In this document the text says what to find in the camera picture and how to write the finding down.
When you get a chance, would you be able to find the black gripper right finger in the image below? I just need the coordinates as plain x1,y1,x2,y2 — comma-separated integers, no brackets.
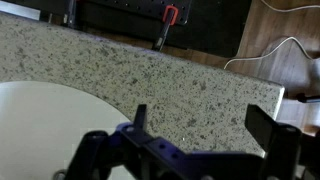
244,103,303,180

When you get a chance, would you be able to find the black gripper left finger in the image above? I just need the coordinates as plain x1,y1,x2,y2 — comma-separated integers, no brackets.
66,103,188,180

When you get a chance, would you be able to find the sink drain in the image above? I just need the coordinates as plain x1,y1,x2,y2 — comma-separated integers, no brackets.
53,169,68,180

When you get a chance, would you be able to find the white oval sink basin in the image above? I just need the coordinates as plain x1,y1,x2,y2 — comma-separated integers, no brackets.
0,80,133,180

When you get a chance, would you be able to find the white power cable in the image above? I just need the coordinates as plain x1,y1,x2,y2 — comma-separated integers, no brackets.
223,0,320,71

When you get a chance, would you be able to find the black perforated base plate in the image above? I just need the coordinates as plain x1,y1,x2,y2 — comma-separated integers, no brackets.
76,0,253,58

